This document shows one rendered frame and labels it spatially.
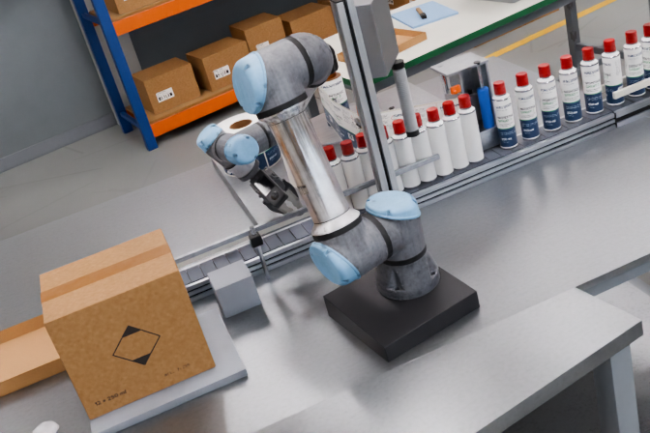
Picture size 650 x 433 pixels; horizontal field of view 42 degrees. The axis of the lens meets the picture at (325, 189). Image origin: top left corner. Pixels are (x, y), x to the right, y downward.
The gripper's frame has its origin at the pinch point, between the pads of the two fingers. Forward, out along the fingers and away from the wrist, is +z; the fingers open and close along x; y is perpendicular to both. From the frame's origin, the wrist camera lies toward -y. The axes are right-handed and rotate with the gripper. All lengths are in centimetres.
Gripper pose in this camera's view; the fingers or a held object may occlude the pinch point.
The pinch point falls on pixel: (300, 213)
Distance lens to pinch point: 235.4
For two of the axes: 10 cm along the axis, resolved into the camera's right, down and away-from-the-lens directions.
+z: 6.7, 5.7, 4.8
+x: -6.7, 7.5, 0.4
